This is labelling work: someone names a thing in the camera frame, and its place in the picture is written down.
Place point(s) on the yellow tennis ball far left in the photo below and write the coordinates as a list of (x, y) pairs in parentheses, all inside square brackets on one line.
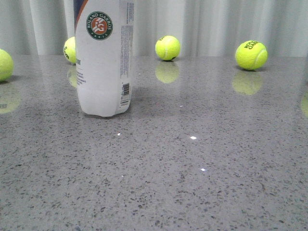
[(6, 65)]

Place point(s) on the yellow Roland Garros tennis ball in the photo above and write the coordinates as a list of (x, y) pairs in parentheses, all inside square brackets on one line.
[(251, 55)]

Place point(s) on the yellow tennis ball back middle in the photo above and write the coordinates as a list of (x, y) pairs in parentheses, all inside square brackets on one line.
[(167, 48)]

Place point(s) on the white blue tennis ball can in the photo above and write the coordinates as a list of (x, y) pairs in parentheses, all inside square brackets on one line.
[(104, 39)]

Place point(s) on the white curtain backdrop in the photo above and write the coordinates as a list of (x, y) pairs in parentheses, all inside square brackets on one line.
[(203, 27)]

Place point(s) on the yellow tennis ball back left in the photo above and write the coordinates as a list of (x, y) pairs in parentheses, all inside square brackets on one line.
[(69, 50)]

